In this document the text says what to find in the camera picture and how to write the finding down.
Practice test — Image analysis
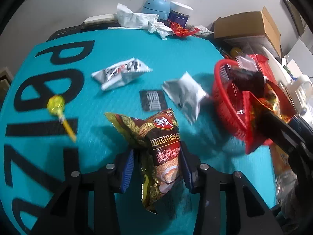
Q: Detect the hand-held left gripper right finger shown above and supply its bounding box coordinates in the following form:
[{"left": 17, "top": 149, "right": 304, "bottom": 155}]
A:
[{"left": 179, "top": 142, "right": 284, "bottom": 235}]

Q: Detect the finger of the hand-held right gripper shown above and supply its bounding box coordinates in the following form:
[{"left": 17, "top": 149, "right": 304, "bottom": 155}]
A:
[
  {"left": 290, "top": 116, "right": 313, "bottom": 140},
  {"left": 254, "top": 108, "right": 306, "bottom": 152}
]

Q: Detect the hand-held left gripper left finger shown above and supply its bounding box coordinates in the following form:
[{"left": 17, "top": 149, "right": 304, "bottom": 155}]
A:
[{"left": 29, "top": 148, "right": 136, "bottom": 235}]

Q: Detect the red gold snack packet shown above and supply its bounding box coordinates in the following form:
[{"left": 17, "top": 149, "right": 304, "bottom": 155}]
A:
[{"left": 245, "top": 82, "right": 297, "bottom": 155}]

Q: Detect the brown gold snack packet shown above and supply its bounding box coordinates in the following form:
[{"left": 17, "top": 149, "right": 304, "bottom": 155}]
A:
[{"left": 105, "top": 108, "right": 184, "bottom": 214}]

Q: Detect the red plastic mesh basket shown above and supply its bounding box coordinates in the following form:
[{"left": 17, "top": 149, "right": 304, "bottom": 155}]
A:
[{"left": 212, "top": 59, "right": 277, "bottom": 147}]

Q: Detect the dark red snack packet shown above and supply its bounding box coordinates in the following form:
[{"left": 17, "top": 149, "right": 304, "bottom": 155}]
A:
[{"left": 228, "top": 65, "right": 267, "bottom": 96}]

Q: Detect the silver snack packet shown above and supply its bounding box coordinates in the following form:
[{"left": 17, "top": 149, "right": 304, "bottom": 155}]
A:
[{"left": 161, "top": 71, "right": 209, "bottom": 124}]

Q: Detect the white printed snack packet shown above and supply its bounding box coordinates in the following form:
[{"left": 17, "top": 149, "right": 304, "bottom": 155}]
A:
[{"left": 91, "top": 57, "right": 153, "bottom": 91}]

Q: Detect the yellow lollipop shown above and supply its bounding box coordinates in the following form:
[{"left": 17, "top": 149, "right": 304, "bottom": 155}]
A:
[{"left": 46, "top": 95, "right": 77, "bottom": 142}]

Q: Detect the clear bag yellow print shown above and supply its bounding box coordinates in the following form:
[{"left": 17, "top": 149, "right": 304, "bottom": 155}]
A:
[{"left": 269, "top": 143, "right": 294, "bottom": 177}]

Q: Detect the white teapot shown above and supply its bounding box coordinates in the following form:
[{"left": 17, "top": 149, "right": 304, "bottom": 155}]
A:
[{"left": 285, "top": 75, "right": 313, "bottom": 115}]

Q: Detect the white curved plastic piece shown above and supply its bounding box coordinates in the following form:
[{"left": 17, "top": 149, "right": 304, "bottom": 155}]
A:
[{"left": 262, "top": 46, "right": 286, "bottom": 79}]

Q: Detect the large red packet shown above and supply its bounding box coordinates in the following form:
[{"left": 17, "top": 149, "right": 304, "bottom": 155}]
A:
[{"left": 252, "top": 54, "right": 277, "bottom": 79}]

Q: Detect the white panel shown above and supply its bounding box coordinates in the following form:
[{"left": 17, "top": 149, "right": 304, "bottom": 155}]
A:
[{"left": 285, "top": 38, "right": 313, "bottom": 76}]

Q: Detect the cardboard box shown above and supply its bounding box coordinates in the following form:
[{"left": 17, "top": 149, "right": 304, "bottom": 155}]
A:
[{"left": 214, "top": 6, "right": 282, "bottom": 57}]

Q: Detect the teal foam mat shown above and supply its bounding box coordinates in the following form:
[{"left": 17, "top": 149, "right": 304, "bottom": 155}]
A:
[{"left": 0, "top": 28, "right": 277, "bottom": 235}]

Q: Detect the crumpled silver wrapper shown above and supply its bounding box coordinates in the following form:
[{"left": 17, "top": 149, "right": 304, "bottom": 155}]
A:
[{"left": 188, "top": 24, "right": 213, "bottom": 36}]

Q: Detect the red gold wrapper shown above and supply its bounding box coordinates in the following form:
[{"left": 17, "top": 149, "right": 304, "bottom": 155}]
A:
[{"left": 169, "top": 21, "right": 201, "bottom": 38}]

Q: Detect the small crumpled white tissue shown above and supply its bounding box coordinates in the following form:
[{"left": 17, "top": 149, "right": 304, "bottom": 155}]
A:
[{"left": 148, "top": 21, "right": 174, "bottom": 40}]

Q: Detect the dark jar white lid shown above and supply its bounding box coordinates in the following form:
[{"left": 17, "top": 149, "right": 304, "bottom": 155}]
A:
[{"left": 168, "top": 1, "right": 193, "bottom": 27}]

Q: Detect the white flat pad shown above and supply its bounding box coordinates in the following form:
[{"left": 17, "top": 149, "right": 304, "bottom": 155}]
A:
[{"left": 82, "top": 13, "right": 120, "bottom": 28}]

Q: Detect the large white tissue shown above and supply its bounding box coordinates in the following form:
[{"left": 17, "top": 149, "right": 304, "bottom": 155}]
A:
[{"left": 116, "top": 3, "right": 159, "bottom": 30}]

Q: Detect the blue antlered humidifier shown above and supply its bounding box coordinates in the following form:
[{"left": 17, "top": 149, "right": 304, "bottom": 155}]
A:
[{"left": 142, "top": 0, "right": 171, "bottom": 21}]

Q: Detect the gold picture frame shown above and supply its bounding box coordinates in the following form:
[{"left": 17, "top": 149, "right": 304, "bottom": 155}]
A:
[{"left": 282, "top": 0, "right": 307, "bottom": 37}]

